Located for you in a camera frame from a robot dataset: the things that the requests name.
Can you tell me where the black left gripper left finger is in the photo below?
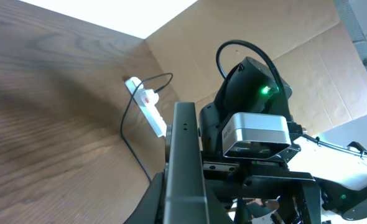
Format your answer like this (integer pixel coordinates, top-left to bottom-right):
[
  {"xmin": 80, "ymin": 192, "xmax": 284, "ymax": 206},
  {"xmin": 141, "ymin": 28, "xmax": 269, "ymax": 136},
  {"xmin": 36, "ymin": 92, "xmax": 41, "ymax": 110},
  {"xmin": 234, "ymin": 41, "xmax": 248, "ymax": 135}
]
[{"xmin": 124, "ymin": 172, "xmax": 164, "ymax": 224}]

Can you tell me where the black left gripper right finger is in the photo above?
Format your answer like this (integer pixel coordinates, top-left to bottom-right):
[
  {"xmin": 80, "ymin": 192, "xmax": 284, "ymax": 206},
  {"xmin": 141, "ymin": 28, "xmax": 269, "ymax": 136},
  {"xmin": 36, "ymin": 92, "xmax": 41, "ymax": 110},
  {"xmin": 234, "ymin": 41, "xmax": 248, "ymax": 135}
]
[{"xmin": 205, "ymin": 182, "xmax": 233, "ymax": 224}]

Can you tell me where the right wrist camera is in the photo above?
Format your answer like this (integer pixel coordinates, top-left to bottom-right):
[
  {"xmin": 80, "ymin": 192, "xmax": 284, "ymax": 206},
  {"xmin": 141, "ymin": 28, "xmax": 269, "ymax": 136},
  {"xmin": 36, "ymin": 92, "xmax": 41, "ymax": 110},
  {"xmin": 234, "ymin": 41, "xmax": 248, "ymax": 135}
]
[{"xmin": 221, "ymin": 112, "xmax": 291, "ymax": 160}]

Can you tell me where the white USB charger plug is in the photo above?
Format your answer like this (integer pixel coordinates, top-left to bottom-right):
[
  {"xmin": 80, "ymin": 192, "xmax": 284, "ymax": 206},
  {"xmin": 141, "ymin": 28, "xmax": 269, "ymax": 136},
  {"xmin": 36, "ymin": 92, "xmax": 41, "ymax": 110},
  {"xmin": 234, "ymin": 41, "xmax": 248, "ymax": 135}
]
[{"xmin": 140, "ymin": 88, "xmax": 159, "ymax": 106}]

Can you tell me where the bronze Samsung Galaxy smartphone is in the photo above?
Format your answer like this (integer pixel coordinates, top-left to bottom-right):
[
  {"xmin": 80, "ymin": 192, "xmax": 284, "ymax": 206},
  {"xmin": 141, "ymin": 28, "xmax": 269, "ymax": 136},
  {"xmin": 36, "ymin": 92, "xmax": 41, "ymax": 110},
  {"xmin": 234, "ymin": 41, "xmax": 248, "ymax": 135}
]
[{"xmin": 163, "ymin": 101, "xmax": 210, "ymax": 223}]

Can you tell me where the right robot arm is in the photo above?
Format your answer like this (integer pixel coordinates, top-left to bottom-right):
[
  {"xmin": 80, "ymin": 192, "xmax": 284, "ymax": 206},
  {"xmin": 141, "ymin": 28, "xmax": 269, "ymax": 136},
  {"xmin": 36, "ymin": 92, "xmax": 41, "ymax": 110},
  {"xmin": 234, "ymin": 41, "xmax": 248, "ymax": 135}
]
[{"xmin": 198, "ymin": 57, "xmax": 367, "ymax": 223}]

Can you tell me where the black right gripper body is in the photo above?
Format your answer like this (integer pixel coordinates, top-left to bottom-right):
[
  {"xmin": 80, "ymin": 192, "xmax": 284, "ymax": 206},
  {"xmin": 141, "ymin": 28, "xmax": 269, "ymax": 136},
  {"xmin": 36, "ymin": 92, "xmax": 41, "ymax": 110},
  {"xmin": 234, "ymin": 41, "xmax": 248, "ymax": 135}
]
[{"xmin": 202, "ymin": 152, "xmax": 322, "ymax": 223}]

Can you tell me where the white power strip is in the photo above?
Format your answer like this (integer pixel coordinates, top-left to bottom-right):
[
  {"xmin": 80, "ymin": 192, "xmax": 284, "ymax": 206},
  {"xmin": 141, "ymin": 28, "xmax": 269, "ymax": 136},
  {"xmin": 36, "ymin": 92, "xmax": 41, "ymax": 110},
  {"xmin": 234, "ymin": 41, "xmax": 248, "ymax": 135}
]
[{"xmin": 125, "ymin": 77, "xmax": 167, "ymax": 138}]

